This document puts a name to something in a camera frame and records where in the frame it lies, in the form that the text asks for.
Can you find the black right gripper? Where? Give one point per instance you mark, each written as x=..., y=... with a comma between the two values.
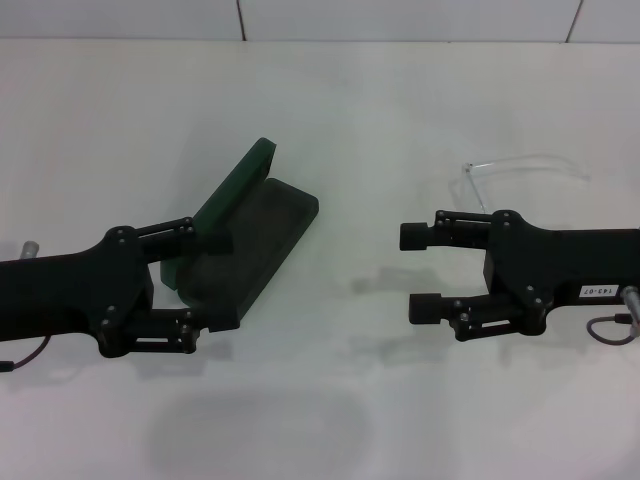
x=555, y=265

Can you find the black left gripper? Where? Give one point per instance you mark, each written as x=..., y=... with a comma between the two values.
x=65, y=295

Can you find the clear white glasses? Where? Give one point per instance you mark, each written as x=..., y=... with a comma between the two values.
x=545, y=157

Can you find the green glasses case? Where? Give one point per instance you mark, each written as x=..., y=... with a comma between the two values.
x=280, y=215

